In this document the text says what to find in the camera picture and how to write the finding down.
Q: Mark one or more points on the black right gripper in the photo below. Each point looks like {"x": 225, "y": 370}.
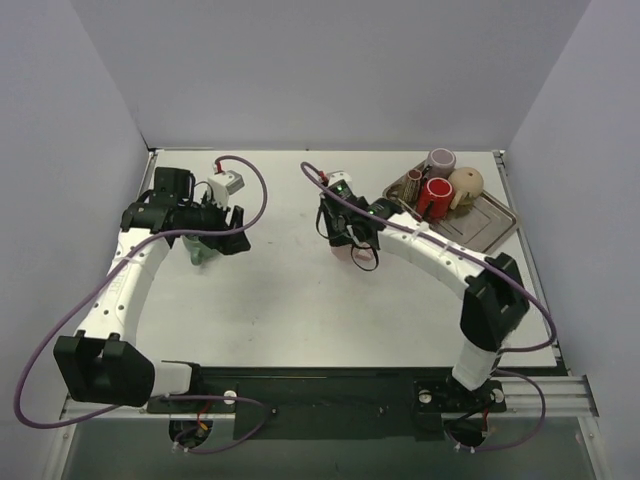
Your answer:
{"x": 338, "y": 230}

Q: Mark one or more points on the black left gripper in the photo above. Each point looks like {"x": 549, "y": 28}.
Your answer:
{"x": 228, "y": 228}

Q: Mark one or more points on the green ceramic mug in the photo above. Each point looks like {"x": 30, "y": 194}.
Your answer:
{"x": 199, "y": 252}

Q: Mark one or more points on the pink ceramic mug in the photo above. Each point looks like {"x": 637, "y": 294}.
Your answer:
{"x": 365, "y": 259}

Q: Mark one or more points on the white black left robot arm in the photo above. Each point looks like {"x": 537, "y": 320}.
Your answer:
{"x": 100, "y": 362}

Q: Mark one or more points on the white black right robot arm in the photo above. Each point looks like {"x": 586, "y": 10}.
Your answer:
{"x": 494, "y": 302}

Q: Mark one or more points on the red mug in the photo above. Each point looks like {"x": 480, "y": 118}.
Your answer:
{"x": 435, "y": 198}

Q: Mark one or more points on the purple mug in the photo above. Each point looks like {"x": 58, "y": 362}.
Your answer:
{"x": 441, "y": 163}

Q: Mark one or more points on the beige round mug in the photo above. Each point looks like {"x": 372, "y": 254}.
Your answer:
{"x": 468, "y": 185}

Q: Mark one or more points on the brown patterned cup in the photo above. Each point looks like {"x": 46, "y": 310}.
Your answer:
{"x": 411, "y": 185}

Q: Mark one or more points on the metal serving tray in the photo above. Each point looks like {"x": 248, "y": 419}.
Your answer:
{"x": 482, "y": 226}

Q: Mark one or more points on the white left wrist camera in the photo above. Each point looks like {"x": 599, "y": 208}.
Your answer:
{"x": 225, "y": 184}

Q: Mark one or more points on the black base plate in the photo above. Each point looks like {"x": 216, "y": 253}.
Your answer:
{"x": 317, "y": 403}

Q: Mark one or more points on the aluminium rail frame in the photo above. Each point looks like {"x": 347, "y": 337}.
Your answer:
{"x": 289, "y": 306}

